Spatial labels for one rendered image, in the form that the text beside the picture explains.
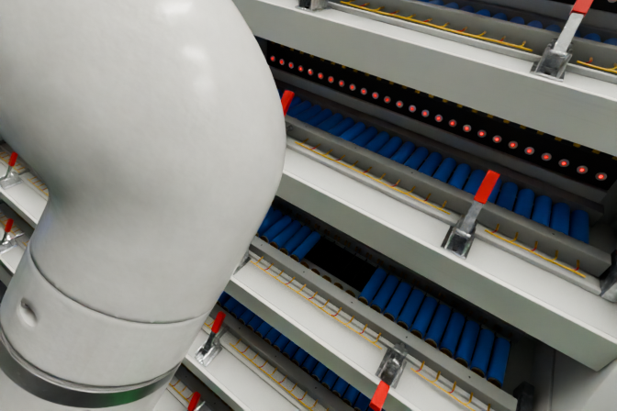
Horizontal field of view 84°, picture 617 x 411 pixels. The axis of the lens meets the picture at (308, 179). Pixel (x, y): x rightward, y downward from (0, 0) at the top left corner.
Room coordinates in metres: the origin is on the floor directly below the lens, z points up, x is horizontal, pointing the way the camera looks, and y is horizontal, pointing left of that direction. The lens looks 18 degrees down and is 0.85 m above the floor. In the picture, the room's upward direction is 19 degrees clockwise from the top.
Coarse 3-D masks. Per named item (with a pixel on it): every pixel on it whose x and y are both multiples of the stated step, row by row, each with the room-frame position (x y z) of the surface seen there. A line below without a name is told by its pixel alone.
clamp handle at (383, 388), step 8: (392, 360) 0.35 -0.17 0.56; (392, 368) 0.34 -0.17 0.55; (384, 376) 0.33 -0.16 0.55; (392, 376) 0.33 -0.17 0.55; (384, 384) 0.32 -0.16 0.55; (376, 392) 0.30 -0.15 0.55; (384, 392) 0.31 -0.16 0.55; (376, 400) 0.29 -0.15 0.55; (384, 400) 0.30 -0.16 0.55; (376, 408) 0.29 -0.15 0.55
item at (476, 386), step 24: (288, 264) 0.46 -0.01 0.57; (312, 288) 0.44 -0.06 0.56; (336, 288) 0.43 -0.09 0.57; (360, 312) 0.41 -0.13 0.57; (384, 336) 0.39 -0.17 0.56; (408, 336) 0.39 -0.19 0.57; (432, 360) 0.36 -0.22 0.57; (456, 384) 0.35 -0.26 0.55; (480, 384) 0.35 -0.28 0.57; (504, 408) 0.33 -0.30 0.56
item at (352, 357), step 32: (256, 288) 0.43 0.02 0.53; (288, 288) 0.44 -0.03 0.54; (352, 288) 0.46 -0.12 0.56; (416, 288) 0.49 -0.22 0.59; (288, 320) 0.40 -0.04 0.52; (320, 320) 0.41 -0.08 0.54; (320, 352) 0.38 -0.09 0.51; (352, 352) 0.37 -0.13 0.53; (384, 352) 0.38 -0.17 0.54; (512, 352) 0.41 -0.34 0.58; (544, 352) 0.40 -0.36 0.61; (352, 384) 0.37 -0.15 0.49; (416, 384) 0.35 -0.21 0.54; (512, 384) 0.37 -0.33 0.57; (544, 384) 0.35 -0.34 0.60
